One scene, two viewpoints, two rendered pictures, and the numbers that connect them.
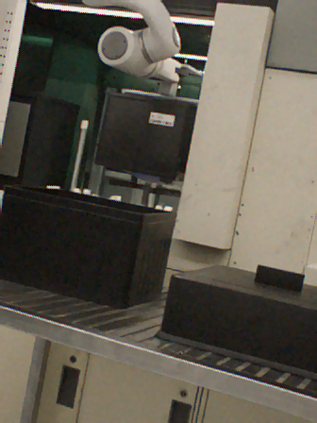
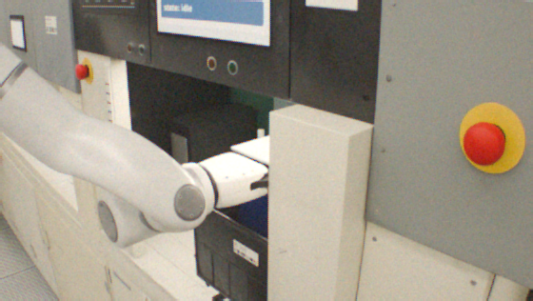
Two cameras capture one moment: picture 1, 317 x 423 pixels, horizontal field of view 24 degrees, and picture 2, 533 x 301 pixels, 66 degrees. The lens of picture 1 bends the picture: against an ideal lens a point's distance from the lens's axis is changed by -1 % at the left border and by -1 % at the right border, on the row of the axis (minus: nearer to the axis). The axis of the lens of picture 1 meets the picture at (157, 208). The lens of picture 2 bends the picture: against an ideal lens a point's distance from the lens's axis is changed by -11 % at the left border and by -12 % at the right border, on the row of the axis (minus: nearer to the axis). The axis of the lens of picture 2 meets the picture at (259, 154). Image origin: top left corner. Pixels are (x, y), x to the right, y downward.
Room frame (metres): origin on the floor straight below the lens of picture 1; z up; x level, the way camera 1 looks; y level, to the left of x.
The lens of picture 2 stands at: (1.15, -0.26, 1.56)
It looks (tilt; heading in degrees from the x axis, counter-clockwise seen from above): 22 degrees down; 24
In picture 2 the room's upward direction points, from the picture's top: straight up
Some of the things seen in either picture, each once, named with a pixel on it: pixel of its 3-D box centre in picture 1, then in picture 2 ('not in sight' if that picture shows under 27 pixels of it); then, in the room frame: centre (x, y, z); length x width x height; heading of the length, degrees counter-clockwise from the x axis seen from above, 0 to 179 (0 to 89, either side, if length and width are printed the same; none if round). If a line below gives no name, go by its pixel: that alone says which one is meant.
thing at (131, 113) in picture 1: (159, 127); (269, 229); (1.83, 0.03, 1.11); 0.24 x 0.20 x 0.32; 67
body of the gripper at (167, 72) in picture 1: (153, 65); (224, 179); (1.73, 0.07, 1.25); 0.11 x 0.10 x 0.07; 157
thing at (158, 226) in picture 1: (87, 243); not in sight; (1.46, 0.12, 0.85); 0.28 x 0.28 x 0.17; 76
